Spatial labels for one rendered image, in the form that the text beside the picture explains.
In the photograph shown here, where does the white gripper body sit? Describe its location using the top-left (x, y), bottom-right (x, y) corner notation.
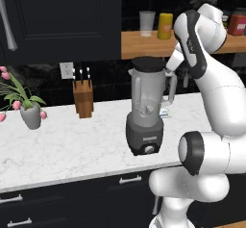
top-left (164, 41), bottom-right (187, 73)

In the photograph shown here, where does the black blender lid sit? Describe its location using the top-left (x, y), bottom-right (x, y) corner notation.
top-left (131, 56), bottom-right (167, 75)

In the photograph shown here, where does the grey blender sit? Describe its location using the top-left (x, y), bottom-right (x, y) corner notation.
top-left (125, 67), bottom-right (178, 157)

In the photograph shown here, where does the yellow bottle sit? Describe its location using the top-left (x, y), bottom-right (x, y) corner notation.
top-left (157, 12), bottom-right (174, 40)

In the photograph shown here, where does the clear glass cup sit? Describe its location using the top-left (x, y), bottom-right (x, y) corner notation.
top-left (138, 10), bottom-right (157, 38)

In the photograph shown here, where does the white blue green packet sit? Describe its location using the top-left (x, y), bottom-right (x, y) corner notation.
top-left (159, 108), bottom-right (173, 119)

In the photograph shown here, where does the small green jar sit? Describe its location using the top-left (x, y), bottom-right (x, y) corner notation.
top-left (222, 14), bottom-right (230, 30)

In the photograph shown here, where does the red container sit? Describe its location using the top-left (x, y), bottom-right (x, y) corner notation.
top-left (227, 13), bottom-right (246, 37)

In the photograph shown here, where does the wooden knife block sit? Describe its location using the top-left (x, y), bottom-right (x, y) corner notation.
top-left (72, 79), bottom-right (95, 119)

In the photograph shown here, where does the dark upper cupboard door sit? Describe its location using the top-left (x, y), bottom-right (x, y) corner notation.
top-left (0, 0), bottom-right (123, 66)

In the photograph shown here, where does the dark cupboard door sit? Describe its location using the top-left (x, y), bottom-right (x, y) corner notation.
top-left (106, 191), bottom-right (161, 228)
top-left (0, 0), bottom-right (123, 66)

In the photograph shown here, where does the dark drawer front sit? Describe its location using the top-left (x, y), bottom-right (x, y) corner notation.
top-left (106, 169), bottom-right (156, 195)
top-left (0, 206), bottom-right (109, 228)
top-left (0, 180), bottom-right (109, 211)

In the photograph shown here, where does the grey vase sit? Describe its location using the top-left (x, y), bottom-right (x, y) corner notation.
top-left (19, 102), bottom-right (42, 131)

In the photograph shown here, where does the dark lower cupboard door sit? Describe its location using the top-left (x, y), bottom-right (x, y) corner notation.
top-left (106, 191), bottom-right (161, 228)

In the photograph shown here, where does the pink tulip bunch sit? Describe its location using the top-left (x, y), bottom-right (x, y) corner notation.
top-left (0, 65), bottom-right (48, 123)

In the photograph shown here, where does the wooden wall shelf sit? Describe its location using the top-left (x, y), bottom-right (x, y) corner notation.
top-left (120, 29), bottom-right (246, 61)

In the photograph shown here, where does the white wall outlet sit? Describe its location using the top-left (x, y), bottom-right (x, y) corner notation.
top-left (59, 62), bottom-right (76, 81)

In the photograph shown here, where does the silver drawer handle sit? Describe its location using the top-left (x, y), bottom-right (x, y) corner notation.
top-left (118, 174), bottom-right (143, 186)
top-left (0, 193), bottom-right (24, 205)
top-left (6, 217), bottom-right (34, 228)

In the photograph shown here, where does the silver lower cupboard handle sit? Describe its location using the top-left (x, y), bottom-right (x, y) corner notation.
top-left (151, 195), bottom-right (161, 216)

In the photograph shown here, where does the silver cupboard door handle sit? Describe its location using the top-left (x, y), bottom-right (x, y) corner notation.
top-left (0, 0), bottom-right (19, 52)

